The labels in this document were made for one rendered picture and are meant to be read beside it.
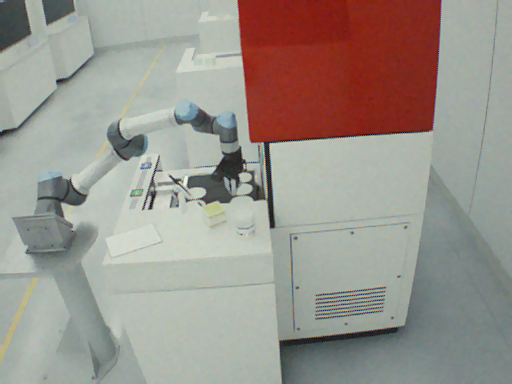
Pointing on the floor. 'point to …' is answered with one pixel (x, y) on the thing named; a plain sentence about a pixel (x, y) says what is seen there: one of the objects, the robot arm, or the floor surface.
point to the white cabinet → (204, 334)
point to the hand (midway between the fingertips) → (232, 193)
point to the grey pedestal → (79, 336)
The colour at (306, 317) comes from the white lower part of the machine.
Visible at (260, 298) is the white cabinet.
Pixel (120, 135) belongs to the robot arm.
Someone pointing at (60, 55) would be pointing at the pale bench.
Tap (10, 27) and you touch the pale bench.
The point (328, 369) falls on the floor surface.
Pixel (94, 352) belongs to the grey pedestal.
